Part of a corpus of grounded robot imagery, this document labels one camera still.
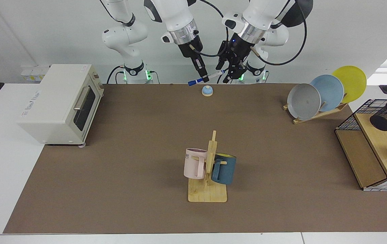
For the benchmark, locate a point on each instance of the blue and white marker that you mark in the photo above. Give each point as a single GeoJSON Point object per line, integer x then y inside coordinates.
{"type": "Point", "coordinates": [195, 81]}

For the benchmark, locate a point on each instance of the small blue round thing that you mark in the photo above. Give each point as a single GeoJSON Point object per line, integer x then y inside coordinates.
{"type": "Point", "coordinates": [207, 90]}

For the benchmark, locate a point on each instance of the grey plate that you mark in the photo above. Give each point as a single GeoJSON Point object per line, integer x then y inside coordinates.
{"type": "Point", "coordinates": [303, 101]}

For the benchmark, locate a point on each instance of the pink cup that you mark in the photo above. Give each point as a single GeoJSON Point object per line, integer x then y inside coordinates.
{"type": "Point", "coordinates": [190, 166]}

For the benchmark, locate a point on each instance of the wooden plate rack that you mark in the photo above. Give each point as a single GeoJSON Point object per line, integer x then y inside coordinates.
{"type": "Point", "coordinates": [315, 117]}

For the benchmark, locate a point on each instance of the dark teal cup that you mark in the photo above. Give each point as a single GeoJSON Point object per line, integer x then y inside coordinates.
{"type": "Point", "coordinates": [225, 171]}

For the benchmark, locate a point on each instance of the brown table cloth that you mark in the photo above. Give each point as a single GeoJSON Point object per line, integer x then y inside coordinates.
{"type": "Point", "coordinates": [146, 152]}

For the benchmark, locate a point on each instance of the light blue plate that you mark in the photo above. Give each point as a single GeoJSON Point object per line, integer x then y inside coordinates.
{"type": "Point", "coordinates": [330, 89]}

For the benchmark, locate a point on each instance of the yellow plate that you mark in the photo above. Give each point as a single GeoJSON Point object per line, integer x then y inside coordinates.
{"type": "Point", "coordinates": [352, 79]}

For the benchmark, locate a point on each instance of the wooden cup stand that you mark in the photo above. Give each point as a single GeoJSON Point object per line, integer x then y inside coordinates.
{"type": "Point", "coordinates": [207, 195]}

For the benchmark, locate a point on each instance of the pale toaster oven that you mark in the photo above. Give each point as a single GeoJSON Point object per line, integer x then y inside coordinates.
{"type": "Point", "coordinates": [54, 98]}

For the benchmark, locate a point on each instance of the white boxes row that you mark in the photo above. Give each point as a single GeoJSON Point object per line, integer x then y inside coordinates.
{"type": "Point", "coordinates": [34, 74]}

